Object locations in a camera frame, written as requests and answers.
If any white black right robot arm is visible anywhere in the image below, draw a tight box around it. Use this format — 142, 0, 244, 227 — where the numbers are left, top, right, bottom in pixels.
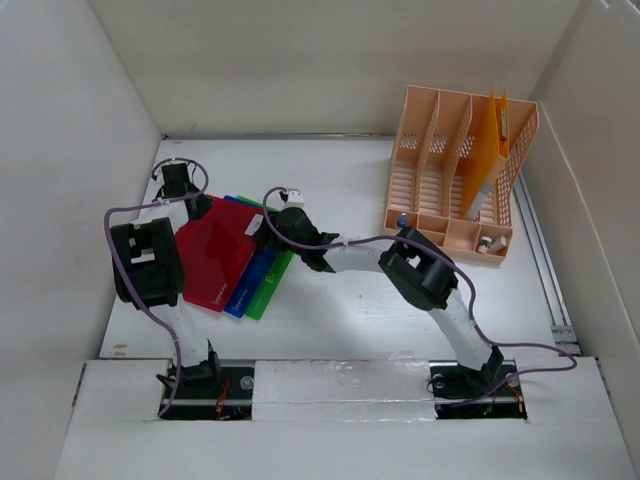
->
253, 207, 503, 398

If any blue folder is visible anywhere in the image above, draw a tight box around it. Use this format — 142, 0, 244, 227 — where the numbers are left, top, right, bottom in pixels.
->
223, 194, 279, 319

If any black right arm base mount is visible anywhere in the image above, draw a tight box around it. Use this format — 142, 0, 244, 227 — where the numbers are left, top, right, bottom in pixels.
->
426, 364, 528, 421

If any red folder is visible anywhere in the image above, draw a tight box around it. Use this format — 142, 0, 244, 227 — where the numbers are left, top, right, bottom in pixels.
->
176, 197, 263, 312

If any orange folder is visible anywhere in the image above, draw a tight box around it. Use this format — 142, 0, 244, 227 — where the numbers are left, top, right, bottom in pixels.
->
460, 90, 510, 220

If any peach plastic file organizer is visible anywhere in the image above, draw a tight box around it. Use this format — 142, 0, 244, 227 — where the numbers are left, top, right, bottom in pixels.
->
382, 85, 539, 265

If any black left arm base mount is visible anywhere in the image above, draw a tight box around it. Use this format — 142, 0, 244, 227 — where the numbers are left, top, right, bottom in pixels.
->
160, 364, 255, 421

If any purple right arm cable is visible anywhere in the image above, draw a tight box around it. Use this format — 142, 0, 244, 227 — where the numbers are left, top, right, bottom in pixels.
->
262, 187, 579, 407

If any staples box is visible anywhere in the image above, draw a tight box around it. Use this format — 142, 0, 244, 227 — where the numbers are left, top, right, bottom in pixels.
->
489, 235, 508, 254

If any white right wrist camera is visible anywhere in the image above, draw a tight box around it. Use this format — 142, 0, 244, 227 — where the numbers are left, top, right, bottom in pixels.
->
279, 188, 305, 209

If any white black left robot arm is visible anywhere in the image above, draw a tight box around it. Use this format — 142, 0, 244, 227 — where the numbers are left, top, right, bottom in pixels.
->
104, 158, 223, 399

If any green folder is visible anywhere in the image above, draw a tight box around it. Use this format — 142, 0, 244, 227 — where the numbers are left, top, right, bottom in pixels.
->
237, 194, 296, 321

